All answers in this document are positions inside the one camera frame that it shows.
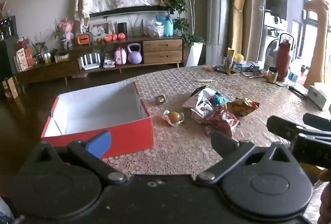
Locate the grey tower air conditioner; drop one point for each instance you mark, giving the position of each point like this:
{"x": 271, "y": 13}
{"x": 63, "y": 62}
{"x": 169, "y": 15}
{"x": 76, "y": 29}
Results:
{"x": 217, "y": 6}

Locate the small gold snack packet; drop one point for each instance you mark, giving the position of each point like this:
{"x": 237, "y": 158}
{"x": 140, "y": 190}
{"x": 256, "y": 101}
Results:
{"x": 160, "y": 99}

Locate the red brown snack packet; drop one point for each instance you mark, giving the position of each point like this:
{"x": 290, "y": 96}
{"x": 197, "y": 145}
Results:
{"x": 222, "y": 120}

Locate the white stick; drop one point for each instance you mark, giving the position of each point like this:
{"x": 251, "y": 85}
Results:
{"x": 204, "y": 80}

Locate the white washing machine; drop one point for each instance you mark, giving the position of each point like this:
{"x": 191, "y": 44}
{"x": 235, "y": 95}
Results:
{"x": 271, "y": 48}

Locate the tan giraffe figure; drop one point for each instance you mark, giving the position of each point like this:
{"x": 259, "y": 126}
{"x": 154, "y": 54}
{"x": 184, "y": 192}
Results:
{"x": 319, "y": 40}

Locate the black dish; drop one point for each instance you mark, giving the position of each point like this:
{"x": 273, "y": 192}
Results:
{"x": 221, "y": 68}

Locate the small glass jar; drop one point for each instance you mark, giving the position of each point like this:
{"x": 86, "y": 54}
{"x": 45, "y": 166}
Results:
{"x": 272, "y": 75}

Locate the black speaker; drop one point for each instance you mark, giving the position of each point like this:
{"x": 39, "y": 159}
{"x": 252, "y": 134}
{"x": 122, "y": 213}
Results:
{"x": 122, "y": 28}

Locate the yellow snack packet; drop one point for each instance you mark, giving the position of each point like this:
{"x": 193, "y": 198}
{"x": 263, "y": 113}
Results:
{"x": 243, "y": 107}

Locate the tissue box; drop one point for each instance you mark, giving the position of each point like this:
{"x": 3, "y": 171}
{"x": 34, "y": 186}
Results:
{"x": 319, "y": 96}

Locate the brown paper bag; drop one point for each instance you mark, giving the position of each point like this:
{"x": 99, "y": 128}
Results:
{"x": 10, "y": 89}

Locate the pink flower bouquet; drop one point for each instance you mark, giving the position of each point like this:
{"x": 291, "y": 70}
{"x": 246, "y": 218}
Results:
{"x": 66, "y": 27}

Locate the small flat box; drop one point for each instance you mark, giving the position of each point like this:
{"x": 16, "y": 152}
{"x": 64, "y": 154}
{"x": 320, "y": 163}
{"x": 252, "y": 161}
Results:
{"x": 61, "y": 58}

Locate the red cardboard box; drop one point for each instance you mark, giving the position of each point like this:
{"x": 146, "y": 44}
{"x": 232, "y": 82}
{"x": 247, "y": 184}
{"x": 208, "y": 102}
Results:
{"x": 129, "y": 136}

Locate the white photo frame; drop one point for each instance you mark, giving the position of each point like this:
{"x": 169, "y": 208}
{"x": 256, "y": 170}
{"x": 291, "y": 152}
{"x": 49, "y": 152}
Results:
{"x": 100, "y": 29}

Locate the patterned tablecloth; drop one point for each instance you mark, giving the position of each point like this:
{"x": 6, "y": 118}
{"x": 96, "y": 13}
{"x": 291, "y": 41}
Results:
{"x": 181, "y": 146}

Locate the black snack packet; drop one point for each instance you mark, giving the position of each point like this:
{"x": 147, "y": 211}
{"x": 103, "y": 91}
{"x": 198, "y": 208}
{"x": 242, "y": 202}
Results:
{"x": 197, "y": 90}

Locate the small orange snack packet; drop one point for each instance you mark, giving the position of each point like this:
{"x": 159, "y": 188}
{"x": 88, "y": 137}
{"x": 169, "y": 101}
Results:
{"x": 173, "y": 117}

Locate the purple kettlebell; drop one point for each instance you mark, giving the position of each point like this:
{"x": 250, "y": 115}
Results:
{"x": 134, "y": 56}

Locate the orange radio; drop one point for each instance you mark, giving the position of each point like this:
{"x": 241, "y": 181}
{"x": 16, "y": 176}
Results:
{"x": 84, "y": 39}

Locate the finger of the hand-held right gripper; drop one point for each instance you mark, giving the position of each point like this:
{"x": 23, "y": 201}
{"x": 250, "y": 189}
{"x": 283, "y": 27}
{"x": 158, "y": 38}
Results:
{"x": 318, "y": 120}
{"x": 283, "y": 127}

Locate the blue spray bottle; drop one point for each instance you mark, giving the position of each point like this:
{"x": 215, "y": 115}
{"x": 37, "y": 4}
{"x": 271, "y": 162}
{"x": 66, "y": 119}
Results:
{"x": 167, "y": 26}

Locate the blue snack packet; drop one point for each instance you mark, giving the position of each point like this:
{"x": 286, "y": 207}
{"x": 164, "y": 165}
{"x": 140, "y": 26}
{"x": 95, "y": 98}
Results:
{"x": 218, "y": 98}

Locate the orange white box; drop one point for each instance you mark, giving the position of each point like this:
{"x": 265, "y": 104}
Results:
{"x": 24, "y": 57}

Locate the black television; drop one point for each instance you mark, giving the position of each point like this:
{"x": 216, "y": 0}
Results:
{"x": 129, "y": 10}

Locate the patterned vase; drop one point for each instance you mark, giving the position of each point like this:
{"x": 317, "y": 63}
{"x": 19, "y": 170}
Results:
{"x": 64, "y": 44}

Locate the black remote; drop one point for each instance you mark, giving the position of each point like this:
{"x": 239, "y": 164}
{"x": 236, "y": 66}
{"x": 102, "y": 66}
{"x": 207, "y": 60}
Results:
{"x": 297, "y": 91}

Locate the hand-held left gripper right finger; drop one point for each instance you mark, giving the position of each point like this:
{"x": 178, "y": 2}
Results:
{"x": 221, "y": 142}

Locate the stack of booklets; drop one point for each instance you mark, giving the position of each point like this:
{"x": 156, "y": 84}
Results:
{"x": 109, "y": 61}

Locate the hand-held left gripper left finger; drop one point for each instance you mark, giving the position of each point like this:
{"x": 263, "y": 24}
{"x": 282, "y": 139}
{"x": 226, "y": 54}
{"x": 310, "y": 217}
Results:
{"x": 99, "y": 143}

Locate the yellow curtain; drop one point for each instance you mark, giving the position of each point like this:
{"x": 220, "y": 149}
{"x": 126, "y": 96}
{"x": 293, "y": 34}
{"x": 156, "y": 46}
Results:
{"x": 240, "y": 6}

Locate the white red snack packet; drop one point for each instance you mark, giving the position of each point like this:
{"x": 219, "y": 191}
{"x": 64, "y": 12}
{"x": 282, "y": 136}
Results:
{"x": 203, "y": 108}

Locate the white bottle yellow cap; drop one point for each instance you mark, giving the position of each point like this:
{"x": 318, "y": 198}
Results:
{"x": 237, "y": 63}

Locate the large white snack packet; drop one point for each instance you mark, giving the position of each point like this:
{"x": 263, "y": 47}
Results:
{"x": 188, "y": 104}

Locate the wooden television cabinet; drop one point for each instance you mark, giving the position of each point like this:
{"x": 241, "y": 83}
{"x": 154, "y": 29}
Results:
{"x": 161, "y": 52}

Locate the yellow standing packet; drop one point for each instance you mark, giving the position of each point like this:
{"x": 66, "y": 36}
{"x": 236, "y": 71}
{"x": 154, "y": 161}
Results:
{"x": 229, "y": 57}

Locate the white router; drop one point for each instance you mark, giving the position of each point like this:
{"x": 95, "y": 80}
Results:
{"x": 89, "y": 61}

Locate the red apple ornament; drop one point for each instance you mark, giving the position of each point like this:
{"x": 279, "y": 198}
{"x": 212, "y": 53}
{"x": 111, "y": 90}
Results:
{"x": 114, "y": 37}
{"x": 121, "y": 36}
{"x": 108, "y": 38}
{"x": 99, "y": 40}

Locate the red thermos bottle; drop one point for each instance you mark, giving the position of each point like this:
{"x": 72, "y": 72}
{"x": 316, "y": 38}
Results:
{"x": 283, "y": 61}

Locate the clear plastic bag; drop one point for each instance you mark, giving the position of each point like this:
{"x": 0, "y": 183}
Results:
{"x": 155, "y": 28}

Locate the black cabinet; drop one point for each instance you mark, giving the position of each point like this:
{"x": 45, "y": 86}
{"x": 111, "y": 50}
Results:
{"x": 6, "y": 58}

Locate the white planter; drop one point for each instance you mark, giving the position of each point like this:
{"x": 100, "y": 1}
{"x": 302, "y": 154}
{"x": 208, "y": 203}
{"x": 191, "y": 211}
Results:
{"x": 195, "y": 54}

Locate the red gift box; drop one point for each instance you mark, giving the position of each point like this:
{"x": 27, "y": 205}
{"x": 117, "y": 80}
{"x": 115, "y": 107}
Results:
{"x": 22, "y": 44}

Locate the pink bag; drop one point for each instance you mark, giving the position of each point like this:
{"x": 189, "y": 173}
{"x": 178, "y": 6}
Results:
{"x": 120, "y": 56}

